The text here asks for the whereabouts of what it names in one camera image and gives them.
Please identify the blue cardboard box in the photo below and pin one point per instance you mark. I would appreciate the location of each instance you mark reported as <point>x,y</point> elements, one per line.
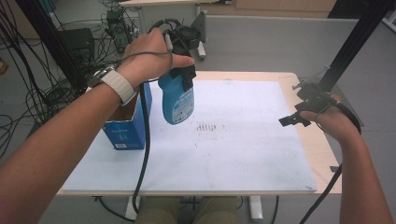
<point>130,133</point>

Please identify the person's right hand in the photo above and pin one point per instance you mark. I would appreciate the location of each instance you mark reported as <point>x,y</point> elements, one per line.
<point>336,124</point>

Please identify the person's left hand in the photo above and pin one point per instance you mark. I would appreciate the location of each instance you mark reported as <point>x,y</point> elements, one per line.
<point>146,62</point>

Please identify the black equipment box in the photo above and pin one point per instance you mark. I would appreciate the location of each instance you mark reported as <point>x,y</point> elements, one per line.
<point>77,43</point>

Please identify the white table mat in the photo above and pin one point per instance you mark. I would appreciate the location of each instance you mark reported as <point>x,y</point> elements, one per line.
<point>249,140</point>

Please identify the black metal frame post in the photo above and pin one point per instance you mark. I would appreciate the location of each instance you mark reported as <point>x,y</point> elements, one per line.
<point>53,43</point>
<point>351,40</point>

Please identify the blue detergent bottle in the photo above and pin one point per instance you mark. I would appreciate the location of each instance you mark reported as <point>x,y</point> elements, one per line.
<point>177,105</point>

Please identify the white office desk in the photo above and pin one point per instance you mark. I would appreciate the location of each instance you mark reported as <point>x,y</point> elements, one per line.
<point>199,46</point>

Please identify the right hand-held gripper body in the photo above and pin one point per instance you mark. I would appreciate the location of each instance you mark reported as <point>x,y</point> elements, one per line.
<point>314,98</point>

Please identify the person's leg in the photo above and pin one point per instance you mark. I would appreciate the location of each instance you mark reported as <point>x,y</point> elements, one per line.
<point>155,211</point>
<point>216,211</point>

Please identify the white table leg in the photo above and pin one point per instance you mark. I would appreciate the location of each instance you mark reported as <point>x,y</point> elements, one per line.
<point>129,208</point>
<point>256,208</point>

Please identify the person's right leg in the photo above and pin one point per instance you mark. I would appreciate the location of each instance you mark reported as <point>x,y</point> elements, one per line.
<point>216,211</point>

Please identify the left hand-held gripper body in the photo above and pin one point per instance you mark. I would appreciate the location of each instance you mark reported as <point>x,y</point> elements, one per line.
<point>183,40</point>

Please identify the person's left leg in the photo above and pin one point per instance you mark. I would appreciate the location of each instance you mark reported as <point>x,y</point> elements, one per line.
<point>155,211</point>

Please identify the clear plastic panel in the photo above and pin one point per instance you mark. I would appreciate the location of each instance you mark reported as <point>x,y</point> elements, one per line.
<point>355,105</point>

